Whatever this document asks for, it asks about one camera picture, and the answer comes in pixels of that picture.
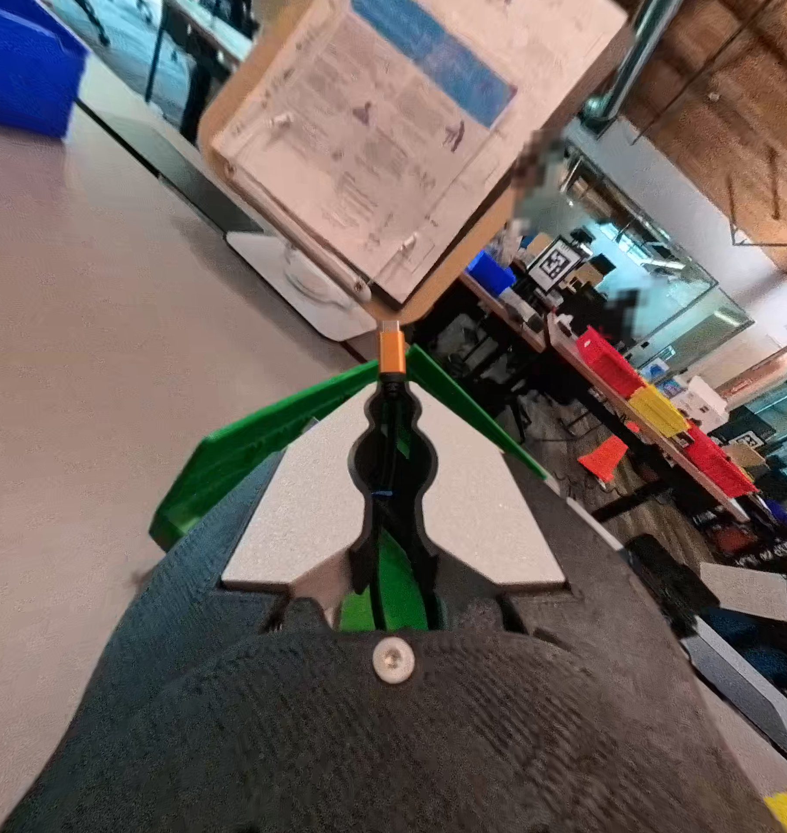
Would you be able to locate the silver ventilation duct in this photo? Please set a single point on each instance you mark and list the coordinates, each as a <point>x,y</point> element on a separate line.
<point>627,58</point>

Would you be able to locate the small blue plastic bin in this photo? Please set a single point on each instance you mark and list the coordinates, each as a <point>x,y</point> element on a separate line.
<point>491,270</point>

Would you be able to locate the yellow plastic bin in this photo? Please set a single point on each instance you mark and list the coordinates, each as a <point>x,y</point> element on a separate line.
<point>657,410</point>

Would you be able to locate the blue-header exercise sheet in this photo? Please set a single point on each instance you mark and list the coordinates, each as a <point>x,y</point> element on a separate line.
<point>367,162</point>

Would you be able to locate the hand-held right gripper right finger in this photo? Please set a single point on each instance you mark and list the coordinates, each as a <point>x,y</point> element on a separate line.
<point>497,520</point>

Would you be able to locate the red plastic bin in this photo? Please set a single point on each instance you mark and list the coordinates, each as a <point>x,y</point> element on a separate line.
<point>719,455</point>
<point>605,361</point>

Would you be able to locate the green plastic bin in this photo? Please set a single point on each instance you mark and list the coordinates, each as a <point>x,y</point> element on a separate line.
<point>256,436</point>

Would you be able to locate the black-white marker tag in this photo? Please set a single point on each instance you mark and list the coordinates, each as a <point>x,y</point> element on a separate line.
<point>553,263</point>

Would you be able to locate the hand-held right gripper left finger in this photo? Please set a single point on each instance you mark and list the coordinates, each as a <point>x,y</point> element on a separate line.
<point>289,520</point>

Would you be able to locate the orange traffic cone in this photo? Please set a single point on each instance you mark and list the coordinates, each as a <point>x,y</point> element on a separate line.
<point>605,459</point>

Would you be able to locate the white instruction sheet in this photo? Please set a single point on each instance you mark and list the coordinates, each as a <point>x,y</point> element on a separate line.
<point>562,52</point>

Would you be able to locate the long wooden desk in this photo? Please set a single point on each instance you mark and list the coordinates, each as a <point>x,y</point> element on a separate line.
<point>536,328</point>

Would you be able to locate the wooden book stand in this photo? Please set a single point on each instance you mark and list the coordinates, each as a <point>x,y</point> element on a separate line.
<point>465,260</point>

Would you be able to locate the light grey desk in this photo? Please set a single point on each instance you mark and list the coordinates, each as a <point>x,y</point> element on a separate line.
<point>107,390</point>

